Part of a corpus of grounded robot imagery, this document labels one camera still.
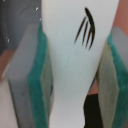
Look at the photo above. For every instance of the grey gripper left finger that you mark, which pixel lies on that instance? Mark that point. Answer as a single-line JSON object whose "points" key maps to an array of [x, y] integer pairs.
{"points": [[30, 79]]}

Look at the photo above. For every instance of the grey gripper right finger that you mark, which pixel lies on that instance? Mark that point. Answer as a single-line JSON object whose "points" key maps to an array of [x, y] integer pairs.
{"points": [[112, 79]]}

